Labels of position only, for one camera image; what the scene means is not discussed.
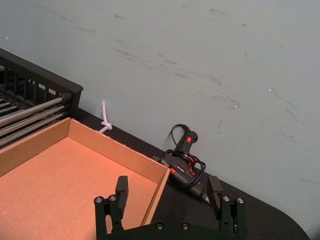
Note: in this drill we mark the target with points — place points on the black table cloth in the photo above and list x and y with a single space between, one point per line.
250 215

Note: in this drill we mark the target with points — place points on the shallow brown cardboard tray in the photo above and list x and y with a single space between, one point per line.
72 175

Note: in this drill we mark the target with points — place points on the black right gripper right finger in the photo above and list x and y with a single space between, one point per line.
217 197

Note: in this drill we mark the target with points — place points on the plain pale wall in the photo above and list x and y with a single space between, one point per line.
190 65

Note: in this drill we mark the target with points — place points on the black rack with steel bars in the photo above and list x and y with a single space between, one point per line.
32 100

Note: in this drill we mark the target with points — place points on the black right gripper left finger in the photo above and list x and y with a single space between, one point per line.
122 197

